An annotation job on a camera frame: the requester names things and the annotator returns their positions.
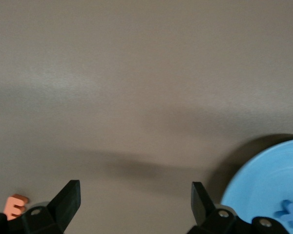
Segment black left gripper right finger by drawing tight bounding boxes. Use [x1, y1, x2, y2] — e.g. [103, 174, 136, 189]
[187, 181, 290, 234]

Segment blue letter X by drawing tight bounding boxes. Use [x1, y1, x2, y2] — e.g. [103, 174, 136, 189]
[273, 199, 293, 230]

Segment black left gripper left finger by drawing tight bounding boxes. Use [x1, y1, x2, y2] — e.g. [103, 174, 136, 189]
[0, 179, 81, 234]

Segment orange letter E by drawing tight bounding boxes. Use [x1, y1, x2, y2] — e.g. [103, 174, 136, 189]
[3, 194, 30, 221]

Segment blue plate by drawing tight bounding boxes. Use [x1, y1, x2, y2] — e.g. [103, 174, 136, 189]
[219, 138, 293, 234]

